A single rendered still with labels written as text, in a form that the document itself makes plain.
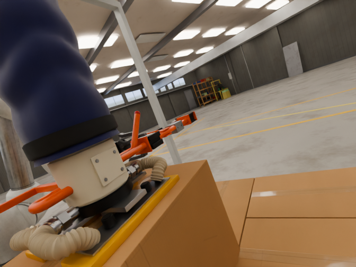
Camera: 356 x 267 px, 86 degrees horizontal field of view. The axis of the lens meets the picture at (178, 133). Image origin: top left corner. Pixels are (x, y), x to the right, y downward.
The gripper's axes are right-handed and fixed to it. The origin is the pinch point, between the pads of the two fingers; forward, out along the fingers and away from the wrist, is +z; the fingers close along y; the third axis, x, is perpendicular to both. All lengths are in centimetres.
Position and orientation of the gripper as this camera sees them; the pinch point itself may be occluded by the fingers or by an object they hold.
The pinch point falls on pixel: (149, 141)
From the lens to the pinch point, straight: 76.1
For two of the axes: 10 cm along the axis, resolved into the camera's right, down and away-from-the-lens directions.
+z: 8.2, -2.3, -5.2
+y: 3.5, 9.2, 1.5
